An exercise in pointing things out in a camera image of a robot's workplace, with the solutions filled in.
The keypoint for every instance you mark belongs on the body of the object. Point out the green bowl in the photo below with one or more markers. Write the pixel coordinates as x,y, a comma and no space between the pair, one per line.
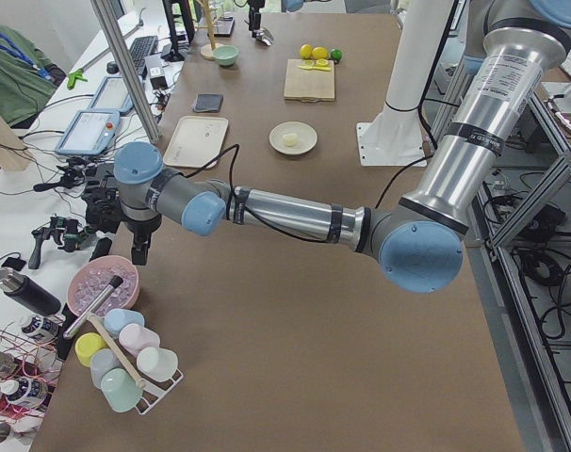
226,55

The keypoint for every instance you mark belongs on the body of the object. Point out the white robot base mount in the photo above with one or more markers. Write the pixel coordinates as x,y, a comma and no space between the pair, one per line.
394,137

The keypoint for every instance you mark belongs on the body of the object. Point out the grey folded cloth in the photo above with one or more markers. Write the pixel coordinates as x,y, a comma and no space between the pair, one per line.
207,103

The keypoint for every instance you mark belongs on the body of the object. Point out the blue cup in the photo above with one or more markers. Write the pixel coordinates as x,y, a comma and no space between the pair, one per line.
116,319

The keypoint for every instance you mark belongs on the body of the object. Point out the blue teach pendant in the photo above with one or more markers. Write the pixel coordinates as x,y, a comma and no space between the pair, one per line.
89,133

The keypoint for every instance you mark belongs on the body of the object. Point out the white cup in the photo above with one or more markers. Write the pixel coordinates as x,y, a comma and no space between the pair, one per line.
157,363

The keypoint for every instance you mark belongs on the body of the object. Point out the white cup rack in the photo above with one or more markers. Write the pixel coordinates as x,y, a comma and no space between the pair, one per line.
153,392

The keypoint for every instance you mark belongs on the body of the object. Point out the lower whole lemon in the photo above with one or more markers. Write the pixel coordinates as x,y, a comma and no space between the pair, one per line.
320,53

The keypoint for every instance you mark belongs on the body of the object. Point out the upper whole lemon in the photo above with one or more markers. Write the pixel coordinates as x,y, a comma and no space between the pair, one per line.
306,51

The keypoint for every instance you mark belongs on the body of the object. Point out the whole lemon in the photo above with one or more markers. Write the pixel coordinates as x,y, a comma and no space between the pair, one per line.
320,53
306,51

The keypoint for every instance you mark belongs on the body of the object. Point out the wooden mug tree stand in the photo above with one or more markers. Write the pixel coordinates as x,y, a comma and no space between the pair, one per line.
210,17

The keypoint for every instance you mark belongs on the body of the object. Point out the green lime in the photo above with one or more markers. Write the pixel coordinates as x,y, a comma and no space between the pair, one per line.
336,55

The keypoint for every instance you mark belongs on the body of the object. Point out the person in green shirt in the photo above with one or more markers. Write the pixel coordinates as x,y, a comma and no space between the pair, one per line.
28,79

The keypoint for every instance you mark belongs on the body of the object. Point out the mint green cup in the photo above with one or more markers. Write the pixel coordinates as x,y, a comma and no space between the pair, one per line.
120,390

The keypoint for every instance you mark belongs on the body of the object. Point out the pink cup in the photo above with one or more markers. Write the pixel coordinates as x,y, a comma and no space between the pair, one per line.
134,338

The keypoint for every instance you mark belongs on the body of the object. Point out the cream rabbit tray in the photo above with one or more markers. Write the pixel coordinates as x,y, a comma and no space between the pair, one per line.
195,141

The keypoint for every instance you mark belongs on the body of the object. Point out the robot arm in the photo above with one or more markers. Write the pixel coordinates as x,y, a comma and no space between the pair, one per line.
509,46

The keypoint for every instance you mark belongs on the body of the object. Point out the metal scoop black tip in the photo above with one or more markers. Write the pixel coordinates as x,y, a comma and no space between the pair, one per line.
115,282

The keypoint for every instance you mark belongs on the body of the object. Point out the yellow plastic knife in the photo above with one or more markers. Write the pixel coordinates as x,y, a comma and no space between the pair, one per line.
315,68

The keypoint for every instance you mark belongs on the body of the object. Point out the wooden cutting board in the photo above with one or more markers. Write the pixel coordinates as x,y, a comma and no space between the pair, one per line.
312,86

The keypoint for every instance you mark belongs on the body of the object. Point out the cream round plate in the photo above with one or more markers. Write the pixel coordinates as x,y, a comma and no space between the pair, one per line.
307,138

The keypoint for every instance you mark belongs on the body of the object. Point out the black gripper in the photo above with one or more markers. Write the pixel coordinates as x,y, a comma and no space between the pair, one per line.
141,228

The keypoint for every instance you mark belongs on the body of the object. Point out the yellow cup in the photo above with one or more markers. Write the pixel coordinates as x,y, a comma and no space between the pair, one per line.
87,345

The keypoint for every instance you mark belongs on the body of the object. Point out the aluminium frame post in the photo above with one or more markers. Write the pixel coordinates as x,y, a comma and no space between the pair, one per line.
111,29

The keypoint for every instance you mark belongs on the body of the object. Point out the black keyboard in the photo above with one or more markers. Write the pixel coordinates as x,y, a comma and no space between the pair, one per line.
141,48

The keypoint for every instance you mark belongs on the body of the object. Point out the black thermos bottle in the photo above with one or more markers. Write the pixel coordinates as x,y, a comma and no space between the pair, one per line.
28,293

